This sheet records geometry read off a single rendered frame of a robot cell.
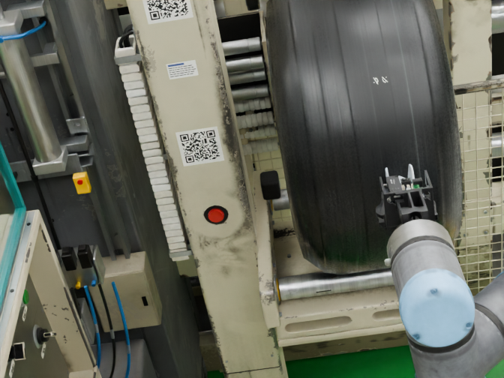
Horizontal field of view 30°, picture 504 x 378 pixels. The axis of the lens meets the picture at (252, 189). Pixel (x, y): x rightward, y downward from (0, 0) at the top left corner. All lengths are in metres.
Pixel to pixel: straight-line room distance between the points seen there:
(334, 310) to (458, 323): 0.64
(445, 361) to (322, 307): 0.61
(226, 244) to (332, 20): 0.52
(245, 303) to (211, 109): 0.47
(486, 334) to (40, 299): 0.77
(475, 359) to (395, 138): 0.40
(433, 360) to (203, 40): 0.66
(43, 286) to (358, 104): 0.62
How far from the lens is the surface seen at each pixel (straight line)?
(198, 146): 1.69
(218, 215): 1.78
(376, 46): 1.53
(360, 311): 1.83
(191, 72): 1.61
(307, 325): 1.88
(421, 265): 1.22
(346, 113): 1.50
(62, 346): 1.76
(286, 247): 2.07
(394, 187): 1.38
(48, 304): 1.68
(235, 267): 1.87
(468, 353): 1.27
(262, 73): 2.08
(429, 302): 1.19
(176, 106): 1.64
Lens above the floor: 2.16
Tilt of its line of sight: 37 degrees down
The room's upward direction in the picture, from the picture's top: 11 degrees counter-clockwise
